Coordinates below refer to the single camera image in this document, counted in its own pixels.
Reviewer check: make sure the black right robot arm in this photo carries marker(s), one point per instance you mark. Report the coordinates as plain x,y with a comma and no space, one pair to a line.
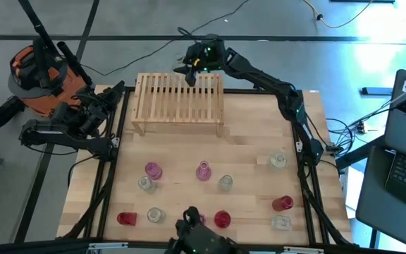
259,75

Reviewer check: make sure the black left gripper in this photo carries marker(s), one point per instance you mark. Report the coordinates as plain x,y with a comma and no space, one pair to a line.
92,113

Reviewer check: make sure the white box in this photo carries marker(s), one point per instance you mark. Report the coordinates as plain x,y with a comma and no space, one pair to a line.
352,187

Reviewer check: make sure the silver metal bracket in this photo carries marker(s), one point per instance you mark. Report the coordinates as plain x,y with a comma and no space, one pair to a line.
108,246
303,250

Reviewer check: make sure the tall gridded clear glass vase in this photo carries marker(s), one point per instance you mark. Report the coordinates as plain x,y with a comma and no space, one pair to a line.
147,184

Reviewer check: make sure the black vacuum wand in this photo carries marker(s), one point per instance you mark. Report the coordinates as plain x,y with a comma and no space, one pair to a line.
74,63

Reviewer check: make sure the orange shop vacuum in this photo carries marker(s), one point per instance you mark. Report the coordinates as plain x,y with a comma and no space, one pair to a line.
26,58

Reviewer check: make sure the small scalloped pink glass vase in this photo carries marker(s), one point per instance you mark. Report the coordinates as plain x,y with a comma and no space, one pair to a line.
203,219

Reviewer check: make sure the laptop on stand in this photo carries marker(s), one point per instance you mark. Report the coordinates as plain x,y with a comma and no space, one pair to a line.
375,211

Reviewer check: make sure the round clear glass vase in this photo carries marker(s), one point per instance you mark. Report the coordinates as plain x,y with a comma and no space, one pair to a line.
155,214

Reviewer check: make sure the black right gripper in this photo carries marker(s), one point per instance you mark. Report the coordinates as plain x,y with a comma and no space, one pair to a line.
208,53

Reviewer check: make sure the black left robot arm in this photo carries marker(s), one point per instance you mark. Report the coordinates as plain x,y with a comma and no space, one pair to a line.
65,139

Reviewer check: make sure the tall pink glass bottle vase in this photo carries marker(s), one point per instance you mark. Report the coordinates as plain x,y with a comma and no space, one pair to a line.
203,171

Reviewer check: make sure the square clear glass vase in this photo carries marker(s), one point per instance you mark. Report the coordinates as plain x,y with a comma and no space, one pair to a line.
281,222

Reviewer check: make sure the diamond-cut clear glass vase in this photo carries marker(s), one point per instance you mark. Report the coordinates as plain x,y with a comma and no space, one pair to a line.
278,159

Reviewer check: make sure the black slanted pole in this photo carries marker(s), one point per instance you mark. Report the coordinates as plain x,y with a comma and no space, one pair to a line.
35,23

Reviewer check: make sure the wooden slatted shelf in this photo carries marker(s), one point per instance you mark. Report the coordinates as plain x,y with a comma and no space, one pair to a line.
160,106

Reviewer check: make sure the wide ribbed pink glass vase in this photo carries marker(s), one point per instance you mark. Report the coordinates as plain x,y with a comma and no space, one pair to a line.
153,170

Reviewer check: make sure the tall red glass vase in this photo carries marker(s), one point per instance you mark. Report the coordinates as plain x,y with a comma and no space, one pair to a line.
282,203

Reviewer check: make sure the slim clear glass vase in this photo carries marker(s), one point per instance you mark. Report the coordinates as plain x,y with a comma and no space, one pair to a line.
226,182

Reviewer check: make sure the square red glass vase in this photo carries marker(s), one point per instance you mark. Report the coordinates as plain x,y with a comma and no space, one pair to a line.
126,218

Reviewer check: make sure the round red glass vase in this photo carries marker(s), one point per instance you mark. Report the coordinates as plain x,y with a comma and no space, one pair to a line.
222,219

